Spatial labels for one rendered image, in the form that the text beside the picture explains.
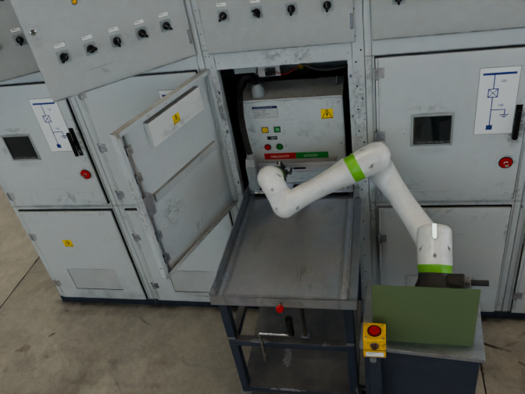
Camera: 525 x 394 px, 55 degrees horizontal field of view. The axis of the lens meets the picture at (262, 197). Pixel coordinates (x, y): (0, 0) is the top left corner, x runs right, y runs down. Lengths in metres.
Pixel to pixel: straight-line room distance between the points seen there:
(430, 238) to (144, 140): 1.18
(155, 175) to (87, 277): 1.47
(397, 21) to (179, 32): 0.89
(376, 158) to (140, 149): 0.94
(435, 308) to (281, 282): 0.64
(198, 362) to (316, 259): 1.14
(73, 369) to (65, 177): 1.15
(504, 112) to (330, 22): 0.82
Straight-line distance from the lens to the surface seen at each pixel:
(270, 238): 2.40
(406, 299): 1.89
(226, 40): 2.25
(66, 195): 3.07
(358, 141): 2.40
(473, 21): 2.19
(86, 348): 3.43
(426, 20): 2.17
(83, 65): 2.19
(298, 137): 2.46
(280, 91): 2.46
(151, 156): 2.13
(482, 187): 2.56
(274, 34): 2.20
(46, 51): 2.15
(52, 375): 3.40
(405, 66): 2.22
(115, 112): 2.60
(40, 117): 2.84
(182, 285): 3.24
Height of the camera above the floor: 2.38
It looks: 35 degrees down
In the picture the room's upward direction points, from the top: 10 degrees counter-clockwise
